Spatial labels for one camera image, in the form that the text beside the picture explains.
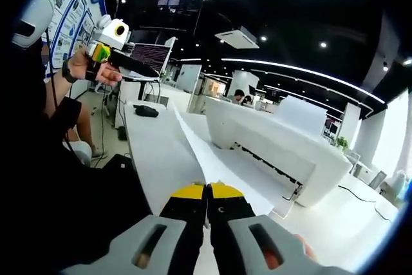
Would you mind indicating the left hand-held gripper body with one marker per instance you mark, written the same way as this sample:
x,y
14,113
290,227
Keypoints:
x,y
111,36

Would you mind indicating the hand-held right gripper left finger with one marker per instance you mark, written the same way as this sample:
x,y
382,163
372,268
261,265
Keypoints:
x,y
128,249

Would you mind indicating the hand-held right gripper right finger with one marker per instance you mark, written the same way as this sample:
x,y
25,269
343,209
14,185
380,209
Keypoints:
x,y
241,255

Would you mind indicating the white paper sheet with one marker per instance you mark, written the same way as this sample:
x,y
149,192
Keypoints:
x,y
231,175

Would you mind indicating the person's left hand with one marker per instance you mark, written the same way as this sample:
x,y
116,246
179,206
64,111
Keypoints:
x,y
96,73

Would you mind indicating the person's right hand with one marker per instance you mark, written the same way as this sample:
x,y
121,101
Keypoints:
x,y
305,247

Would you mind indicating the open laptop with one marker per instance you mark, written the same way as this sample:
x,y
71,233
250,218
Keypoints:
x,y
148,59

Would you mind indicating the white standing laptop desk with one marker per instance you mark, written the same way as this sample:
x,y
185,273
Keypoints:
x,y
141,89

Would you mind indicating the small black object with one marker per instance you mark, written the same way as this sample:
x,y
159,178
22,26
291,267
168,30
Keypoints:
x,y
146,111

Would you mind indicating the black wristwatch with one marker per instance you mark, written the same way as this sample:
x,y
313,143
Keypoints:
x,y
67,73

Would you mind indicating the black power adapter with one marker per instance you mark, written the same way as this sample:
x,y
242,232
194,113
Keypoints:
x,y
122,133

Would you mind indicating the person's leg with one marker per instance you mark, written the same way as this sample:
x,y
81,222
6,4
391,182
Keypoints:
x,y
85,127

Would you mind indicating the person's dark clothing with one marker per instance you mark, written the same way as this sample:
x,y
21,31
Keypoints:
x,y
48,191

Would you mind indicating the person's white shorts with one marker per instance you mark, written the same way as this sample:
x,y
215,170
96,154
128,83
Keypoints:
x,y
80,154

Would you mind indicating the ceiling air conditioner unit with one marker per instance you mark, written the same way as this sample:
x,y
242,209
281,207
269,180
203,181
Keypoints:
x,y
238,38

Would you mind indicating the green potted plant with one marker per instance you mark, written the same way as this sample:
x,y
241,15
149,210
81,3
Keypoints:
x,y
342,143

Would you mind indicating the curved ceiling light strip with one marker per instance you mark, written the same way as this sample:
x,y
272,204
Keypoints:
x,y
305,73

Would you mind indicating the blue white wall poster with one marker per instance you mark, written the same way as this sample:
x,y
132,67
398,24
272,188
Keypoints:
x,y
69,24

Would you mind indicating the large dark wall screen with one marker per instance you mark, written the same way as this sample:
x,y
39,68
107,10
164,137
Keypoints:
x,y
167,11

